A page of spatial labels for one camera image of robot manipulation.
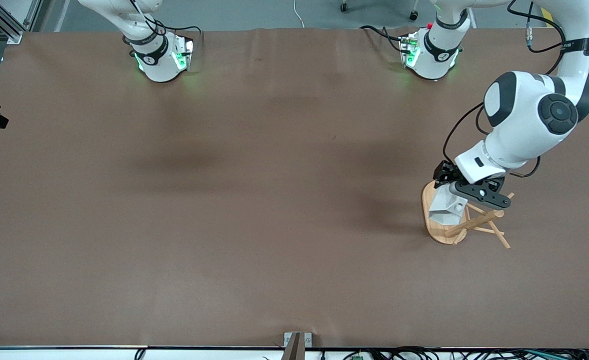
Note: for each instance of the black chair caster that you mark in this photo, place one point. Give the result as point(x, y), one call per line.
point(413, 15)
point(344, 7)

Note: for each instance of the brown table cover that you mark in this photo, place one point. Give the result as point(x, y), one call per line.
point(274, 200)

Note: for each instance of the wooden cup rack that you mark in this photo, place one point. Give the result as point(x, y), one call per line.
point(439, 234)

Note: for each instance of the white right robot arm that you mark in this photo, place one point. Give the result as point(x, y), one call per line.
point(159, 65)

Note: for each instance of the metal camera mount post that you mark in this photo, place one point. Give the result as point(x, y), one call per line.
point(294, 350)

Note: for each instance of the aluminium frame profile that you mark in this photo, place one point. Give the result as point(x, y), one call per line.
point(4, 25)

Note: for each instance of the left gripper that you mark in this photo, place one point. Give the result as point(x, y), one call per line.
point(445, 173)

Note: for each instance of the white hexagonal cup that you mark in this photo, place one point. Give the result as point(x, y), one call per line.
point(444, 205)

